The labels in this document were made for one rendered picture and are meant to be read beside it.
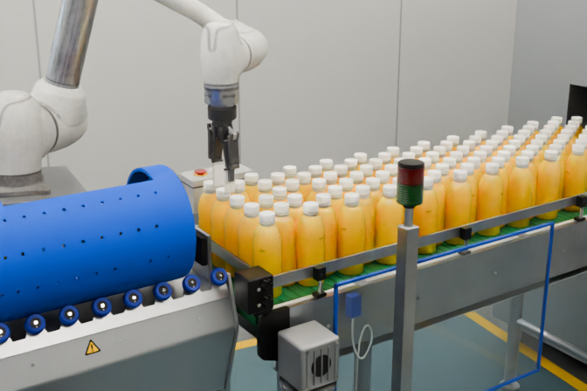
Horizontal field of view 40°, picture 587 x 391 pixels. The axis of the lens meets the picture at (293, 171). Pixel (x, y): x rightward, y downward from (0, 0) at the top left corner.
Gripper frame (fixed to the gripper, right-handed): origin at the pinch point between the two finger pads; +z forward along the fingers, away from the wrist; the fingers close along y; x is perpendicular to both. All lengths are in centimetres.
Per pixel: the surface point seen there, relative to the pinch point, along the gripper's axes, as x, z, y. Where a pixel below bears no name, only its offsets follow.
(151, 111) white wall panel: 85, 38, -246
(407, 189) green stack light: 23, -6, 47
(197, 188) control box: -0.2, 6.7, -15.4
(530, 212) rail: 88, 18, 30
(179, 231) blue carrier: -23.9, 2.5, 22.6
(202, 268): -12.3, 19.1, 10.0
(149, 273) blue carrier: -31.1, 11.7, 21.2
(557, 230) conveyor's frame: 98, 25, 32
